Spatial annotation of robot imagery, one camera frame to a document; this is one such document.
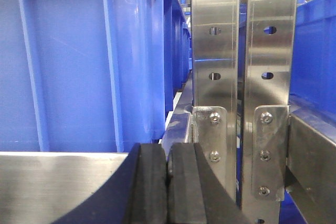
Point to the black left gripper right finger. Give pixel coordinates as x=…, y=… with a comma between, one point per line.
x=195, y=195

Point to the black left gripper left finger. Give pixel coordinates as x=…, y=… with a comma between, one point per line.
x=135, y=193

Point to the large blue bin on shelf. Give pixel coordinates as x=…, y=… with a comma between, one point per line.
x=89, y=75

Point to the blue bin right side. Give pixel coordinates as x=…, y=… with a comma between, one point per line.
x=313, y=63

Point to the stainless steel shelf beam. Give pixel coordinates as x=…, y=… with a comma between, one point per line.
x=40, y=187

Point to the perforated steel upright post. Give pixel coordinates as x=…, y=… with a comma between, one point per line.
x=214, y=27

